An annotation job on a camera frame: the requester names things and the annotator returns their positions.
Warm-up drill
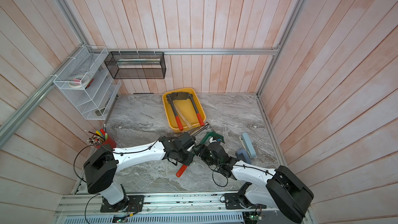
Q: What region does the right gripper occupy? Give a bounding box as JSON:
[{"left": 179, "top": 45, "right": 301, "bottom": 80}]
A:
[{"left": 194, "top": 144, "right": 222, "bottom": 169}]

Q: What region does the green shaft red grip hoe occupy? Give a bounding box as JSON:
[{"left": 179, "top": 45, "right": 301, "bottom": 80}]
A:
[{"left": 176, "top": 132, "right": 225, "bottom": 177}]

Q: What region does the wooden handle hoe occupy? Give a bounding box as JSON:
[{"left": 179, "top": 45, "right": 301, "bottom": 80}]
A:
[{"left": 175, "top": 105, "right": 193, "bottom": 130}]

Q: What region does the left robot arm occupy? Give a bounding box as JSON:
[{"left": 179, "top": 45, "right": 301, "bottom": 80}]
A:
[{"left": 84, "top": 132, "right": 196, "bottom": 213}]

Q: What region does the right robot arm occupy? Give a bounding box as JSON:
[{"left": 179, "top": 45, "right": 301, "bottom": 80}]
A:
[{"left": 194, "top": 142, "right": 314, "bottom": 224}]

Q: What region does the blue grip steel hoe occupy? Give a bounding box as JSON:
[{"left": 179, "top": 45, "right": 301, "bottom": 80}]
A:
[{"left": 190, "top": 122, "right": 209, "bottom": 136}]

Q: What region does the yellow plastic storage box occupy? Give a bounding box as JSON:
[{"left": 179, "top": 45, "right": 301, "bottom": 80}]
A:
[{"left": 162, "top": 88, "right": 206, "bottom": 133}]

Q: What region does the blue grey stapler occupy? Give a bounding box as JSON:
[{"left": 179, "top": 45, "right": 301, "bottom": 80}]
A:
[{"left": 235, "top": 149, "right": 251, "bottom": 164}]

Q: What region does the grey hole punch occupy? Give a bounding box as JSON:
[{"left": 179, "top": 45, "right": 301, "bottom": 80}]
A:
[{"left": 240, "top": 133, "right": 257, "bottom": 158}]

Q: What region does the red pencil cup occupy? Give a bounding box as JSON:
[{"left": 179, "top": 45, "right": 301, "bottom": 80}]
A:
[{"left": 86, "top": 124, "right": 117, "bottom": 148}]

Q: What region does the tape roll on shelf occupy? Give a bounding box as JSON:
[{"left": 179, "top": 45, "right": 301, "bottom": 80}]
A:
[{"left": 68, "top": 74, "right": 90, "bottom": 89}]

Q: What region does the black wire mesh basket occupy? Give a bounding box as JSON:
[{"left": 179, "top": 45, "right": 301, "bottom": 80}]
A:
[{"left": 104, "top": 51, "right": 166, "bottom": 79}]

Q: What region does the white wire shelf rack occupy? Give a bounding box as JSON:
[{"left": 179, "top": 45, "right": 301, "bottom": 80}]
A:
[{"left": 53, "top": 46, "right": 121, "bottom": 121}]

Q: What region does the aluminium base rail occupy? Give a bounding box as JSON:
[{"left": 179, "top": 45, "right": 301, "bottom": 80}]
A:
[{"left": 54, "top": 191, "right": 280, "bottom": 217}]

